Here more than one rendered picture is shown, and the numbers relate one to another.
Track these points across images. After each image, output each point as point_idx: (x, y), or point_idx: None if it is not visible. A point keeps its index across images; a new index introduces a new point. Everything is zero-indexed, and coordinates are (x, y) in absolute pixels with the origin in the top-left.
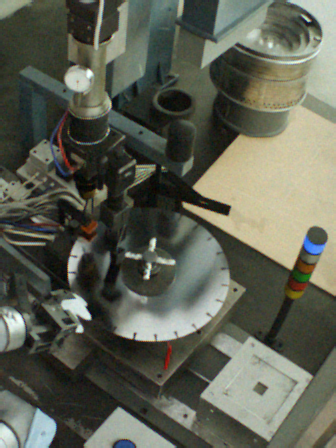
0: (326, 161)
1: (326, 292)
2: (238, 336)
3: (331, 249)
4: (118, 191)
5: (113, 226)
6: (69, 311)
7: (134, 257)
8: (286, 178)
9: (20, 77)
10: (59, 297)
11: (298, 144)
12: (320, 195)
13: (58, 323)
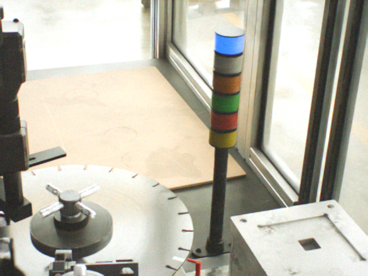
0: (63, 107)
1: (202, 184)
2: (185, 268)
3: (159, 155)
4: (25, 75)
5: (25, 158)
6: (101, 260)
7: (54, 210)
8: (45, 140)
9: None
10: (71, 253)
11: (21, 112)
12: (93, 130)
13: (125, 263)
